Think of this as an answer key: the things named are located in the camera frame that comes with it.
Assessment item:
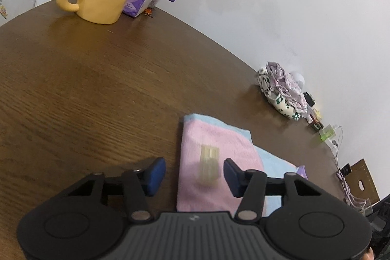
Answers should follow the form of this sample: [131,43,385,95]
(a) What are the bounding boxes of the pink blue mesh vest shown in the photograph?
[176,114,307,215]

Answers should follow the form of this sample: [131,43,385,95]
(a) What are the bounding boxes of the person's right hand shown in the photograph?
[362,248,374,260]

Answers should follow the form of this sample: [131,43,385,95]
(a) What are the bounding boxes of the black phone holder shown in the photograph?
[341,164,352,177]

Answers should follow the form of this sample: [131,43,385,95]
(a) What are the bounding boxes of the wooden chair back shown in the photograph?
[345,159,380,204]

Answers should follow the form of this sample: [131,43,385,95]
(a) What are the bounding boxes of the white power strip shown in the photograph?
[324,139,338,152]

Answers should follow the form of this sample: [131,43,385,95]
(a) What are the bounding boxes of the green spray bottle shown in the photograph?
[319,125,336,142]

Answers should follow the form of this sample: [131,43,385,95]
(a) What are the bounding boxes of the black red gift box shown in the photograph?
[311,119,324,132]

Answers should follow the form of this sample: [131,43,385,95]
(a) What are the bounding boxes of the yellow sticky note stack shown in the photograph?
[311,107,322,121]

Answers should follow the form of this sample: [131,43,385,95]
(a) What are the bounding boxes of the black charger on tin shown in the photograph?
[303,92,315,107]

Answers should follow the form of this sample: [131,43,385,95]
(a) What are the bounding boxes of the folded green flower garment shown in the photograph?
[257,69,302,121]

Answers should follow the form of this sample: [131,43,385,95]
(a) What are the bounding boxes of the folded pink floral garment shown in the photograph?
[266,61,307,114]

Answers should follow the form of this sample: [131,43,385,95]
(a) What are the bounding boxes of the white astronaut speaker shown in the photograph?
[290,71,305,90]

